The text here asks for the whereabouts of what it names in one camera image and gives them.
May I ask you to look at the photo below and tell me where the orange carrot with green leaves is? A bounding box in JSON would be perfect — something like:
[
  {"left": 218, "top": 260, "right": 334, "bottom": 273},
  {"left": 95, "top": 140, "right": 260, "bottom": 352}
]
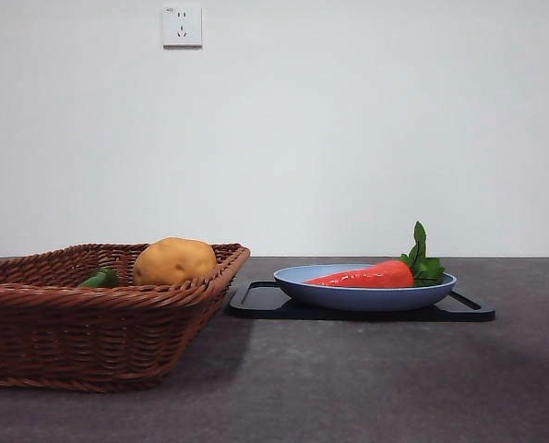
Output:
[{"left": 301, "top": 221, "right": 447, "bottom": 290}]

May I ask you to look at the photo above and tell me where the brown wicker basket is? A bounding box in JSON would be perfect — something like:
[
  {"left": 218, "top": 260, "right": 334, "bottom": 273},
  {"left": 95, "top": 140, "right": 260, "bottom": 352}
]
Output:
[{"left": 0, "top": 243, "right": 252, "bottom": 393}]

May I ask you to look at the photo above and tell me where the blue round plate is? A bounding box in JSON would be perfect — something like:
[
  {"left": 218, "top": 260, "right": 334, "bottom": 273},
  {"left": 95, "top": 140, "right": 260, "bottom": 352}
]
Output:
[{"left": 272, "top": 263, "right": 458, "bottom": 313}]

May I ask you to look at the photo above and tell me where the white wall socket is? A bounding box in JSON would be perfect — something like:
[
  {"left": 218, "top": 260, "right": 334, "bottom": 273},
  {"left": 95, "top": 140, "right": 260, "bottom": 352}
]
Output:
[{"left": 162, "top": 4, "right": 204, "bottom": 50}]

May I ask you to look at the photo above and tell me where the yellow-brown potato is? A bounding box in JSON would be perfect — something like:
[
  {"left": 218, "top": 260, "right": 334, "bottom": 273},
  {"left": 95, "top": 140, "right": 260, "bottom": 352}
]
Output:
[{"left": 132, "top": 236, "right": 219, "bottom": 286}]

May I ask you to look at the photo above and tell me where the green chili pepper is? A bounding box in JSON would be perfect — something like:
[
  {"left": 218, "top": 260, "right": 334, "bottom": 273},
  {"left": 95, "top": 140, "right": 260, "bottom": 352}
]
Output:
[{"left": 77, "top": 268, "right": 121, "bottom": 290}]

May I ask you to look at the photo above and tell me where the black flat tray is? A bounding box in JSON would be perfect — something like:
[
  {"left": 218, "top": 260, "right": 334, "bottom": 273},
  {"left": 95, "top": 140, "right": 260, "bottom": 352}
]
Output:
[{"left": 227, "top": 280, "right": 496, "bottom": 323}]

